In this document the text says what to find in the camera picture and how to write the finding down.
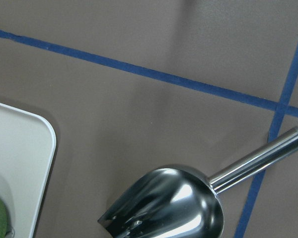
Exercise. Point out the steel ice scoop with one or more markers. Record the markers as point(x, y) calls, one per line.
point(177, 201)

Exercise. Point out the beige tray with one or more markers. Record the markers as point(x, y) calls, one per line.
point(27, 146)

